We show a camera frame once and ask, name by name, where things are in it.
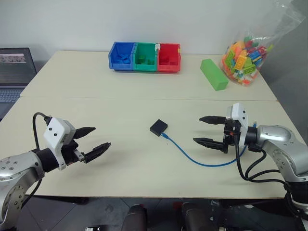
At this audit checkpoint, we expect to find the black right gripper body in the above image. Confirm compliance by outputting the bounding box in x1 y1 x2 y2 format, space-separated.
222 118 242 154

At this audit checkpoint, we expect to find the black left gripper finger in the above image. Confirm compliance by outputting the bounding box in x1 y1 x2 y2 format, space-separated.
73 126 97 140
84 141 112 165

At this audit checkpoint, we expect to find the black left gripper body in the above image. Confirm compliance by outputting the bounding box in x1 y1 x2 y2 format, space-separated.
61 138 87 167

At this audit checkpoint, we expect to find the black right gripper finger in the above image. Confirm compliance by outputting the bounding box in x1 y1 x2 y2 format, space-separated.
192 137 226 151
199 115 227 126

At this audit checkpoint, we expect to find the small black square box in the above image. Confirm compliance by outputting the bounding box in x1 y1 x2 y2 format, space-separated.
149 118 170 137

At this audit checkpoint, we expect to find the green rectangular block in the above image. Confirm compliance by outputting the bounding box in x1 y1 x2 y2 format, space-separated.
200 58 229 92

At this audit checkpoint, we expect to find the clear bag of toy bricks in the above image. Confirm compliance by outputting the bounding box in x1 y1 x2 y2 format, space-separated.
219 9 303 88

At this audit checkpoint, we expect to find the red plastic storage bin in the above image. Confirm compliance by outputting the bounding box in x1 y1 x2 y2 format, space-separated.
156 43 182 74

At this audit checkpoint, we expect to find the blue plastic storage bin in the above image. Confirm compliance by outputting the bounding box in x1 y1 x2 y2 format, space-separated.
108 41 136 72

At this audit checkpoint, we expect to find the dark rounded shape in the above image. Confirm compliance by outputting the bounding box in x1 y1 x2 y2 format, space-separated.
180 202 213 231
120 204 148 231

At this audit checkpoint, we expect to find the green plastic storage bin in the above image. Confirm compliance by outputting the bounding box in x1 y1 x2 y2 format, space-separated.
132 42 160 73

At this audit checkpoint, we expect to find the grey laptop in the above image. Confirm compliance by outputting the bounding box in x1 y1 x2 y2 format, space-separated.
0 47 38 121

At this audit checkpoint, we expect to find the blue cable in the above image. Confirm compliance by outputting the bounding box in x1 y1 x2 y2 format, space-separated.
160 122 257 167

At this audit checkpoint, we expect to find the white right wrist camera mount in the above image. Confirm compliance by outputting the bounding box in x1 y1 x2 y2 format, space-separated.
225 103 250 148

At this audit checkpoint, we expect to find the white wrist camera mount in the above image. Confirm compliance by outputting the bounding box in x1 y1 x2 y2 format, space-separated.
43 117 77 171
225 103 250 148

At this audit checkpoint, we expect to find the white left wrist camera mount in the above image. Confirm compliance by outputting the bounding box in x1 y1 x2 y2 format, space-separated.
43 117 77 171

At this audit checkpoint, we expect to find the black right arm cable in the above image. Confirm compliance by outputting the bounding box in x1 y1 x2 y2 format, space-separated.
235 141 293 193

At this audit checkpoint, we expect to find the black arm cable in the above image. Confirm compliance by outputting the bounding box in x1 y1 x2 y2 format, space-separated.
235 141 293 193
23 112 52 207

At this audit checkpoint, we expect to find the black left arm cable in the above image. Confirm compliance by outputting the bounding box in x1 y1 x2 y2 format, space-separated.
23 112 52 207

